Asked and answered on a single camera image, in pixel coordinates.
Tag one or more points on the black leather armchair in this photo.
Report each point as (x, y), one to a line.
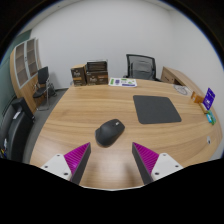
(15, 130)

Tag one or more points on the dark grey mouse pad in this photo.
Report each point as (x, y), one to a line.
(156, 109)

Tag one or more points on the small teal box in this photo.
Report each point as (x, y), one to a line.
(211, 118)

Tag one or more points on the small tan box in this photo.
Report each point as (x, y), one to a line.
(203, 108)

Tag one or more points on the dark open cardboard box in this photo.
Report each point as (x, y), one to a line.
(97, 66)

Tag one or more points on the black visitor chair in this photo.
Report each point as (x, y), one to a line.
(42, 76)

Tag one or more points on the black mesh office chair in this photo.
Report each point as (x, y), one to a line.
(141, 68)

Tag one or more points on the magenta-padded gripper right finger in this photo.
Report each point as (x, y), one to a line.
(146, 159)

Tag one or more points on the white sheet with coloured print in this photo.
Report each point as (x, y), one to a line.
(122, 82)

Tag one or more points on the purple card box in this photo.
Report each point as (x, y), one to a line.
(209, 98)

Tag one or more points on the small brown cardboard box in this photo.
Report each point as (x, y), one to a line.
(78, 76)

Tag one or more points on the wooden side desk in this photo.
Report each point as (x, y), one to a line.
(178, 77)

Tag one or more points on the wide brown cardboard box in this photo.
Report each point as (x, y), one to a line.
(97, 78)

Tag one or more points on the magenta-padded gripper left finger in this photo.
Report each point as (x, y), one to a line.
(76, 160)

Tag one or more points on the black computer mouse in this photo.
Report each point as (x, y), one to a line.
(109, 132)

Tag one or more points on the small orange box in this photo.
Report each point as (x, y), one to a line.
(197, 97)

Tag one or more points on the round white grey disc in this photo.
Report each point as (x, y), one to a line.
(182, 89)

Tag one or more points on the wooden shelf cabinet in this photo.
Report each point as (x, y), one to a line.
(23, 70)

